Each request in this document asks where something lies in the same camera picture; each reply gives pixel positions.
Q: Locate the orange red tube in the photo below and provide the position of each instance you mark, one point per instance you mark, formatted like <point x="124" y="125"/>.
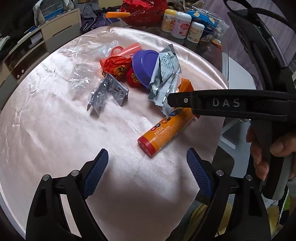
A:
<point x="160" y="134"/>

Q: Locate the blue snack package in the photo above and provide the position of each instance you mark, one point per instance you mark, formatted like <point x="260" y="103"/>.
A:
<point x="202" y="18"/>

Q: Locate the red fruit basket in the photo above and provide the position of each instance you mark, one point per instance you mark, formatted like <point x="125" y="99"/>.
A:
<point x="144" y="13"/>

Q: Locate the right hand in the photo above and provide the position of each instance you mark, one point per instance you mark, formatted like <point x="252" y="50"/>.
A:
<point x="282" y="147"/>

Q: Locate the purple bag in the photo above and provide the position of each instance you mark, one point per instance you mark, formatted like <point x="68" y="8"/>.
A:
<point x="89" y="23"/>

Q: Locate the beige tv cabinet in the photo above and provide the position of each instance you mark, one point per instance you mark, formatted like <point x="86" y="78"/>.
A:
<point x="34" y="47"/>

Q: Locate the small white supplement bottle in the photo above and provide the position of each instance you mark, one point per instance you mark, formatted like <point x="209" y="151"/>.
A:
<point x="195" y="32"/>

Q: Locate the pink label white bottle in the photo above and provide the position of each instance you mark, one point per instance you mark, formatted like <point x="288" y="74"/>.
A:
<point x="181" y="24"/>

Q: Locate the purple plastic bowl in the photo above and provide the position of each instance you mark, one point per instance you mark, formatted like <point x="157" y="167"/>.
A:
<point x="143" y="63"/>

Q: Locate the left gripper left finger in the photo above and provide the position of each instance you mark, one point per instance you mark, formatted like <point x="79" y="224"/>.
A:
<point x="47" y="220"/>

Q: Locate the pink plastic cup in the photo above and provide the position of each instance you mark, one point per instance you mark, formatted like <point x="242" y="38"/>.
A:
<point x="128" y="51"/>

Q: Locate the orange handled knife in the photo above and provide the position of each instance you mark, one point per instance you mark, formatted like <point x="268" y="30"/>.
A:
<point x="117" y="14"/>

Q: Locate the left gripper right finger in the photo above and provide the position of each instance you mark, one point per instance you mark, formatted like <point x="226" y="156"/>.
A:
<point x="248" y="218"/>

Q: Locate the silver foil snack bag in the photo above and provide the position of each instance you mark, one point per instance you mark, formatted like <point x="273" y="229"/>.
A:
<point x="164" y="78"/>

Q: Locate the silver blister pack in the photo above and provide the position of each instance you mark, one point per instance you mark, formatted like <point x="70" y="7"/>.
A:
<point x="108" y="86"/>

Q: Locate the yellow cap white bottle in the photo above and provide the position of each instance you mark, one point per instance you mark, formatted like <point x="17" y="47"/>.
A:
<point x="168" y="19"/>

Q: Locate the white folding laptop table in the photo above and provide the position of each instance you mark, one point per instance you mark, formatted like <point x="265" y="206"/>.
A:
<point x="238" y="78"/>

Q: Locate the red gold foil wrapper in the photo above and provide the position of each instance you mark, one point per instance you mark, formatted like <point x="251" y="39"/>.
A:
<point x="117" y="66"/>

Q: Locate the clear plastic wrap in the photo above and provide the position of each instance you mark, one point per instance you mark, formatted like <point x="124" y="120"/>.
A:
<point x="82" y="79"/>

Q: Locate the pink satin tablecloth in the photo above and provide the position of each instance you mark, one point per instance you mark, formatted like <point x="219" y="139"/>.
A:
<point x="45" y="130"/>

